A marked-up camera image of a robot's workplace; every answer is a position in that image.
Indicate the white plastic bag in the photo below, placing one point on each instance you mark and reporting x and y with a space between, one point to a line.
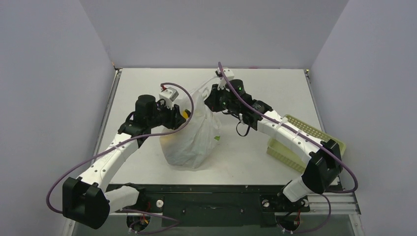
193 144

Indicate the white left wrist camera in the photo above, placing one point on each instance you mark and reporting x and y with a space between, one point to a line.
169 95

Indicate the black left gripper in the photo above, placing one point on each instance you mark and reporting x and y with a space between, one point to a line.
175 118

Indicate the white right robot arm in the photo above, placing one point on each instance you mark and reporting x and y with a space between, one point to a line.
322 158

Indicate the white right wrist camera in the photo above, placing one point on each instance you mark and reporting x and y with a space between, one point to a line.
225 71

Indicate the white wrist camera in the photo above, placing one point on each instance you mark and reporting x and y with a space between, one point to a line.
169 95
225 71

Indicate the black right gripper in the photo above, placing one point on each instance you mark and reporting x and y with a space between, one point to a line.
211 101

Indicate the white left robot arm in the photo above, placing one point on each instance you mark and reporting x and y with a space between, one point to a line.
85 199

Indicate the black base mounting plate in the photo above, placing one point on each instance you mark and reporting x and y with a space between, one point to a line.
218 205

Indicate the yellow-green perforated plastic basket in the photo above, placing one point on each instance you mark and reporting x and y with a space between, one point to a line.
294 152

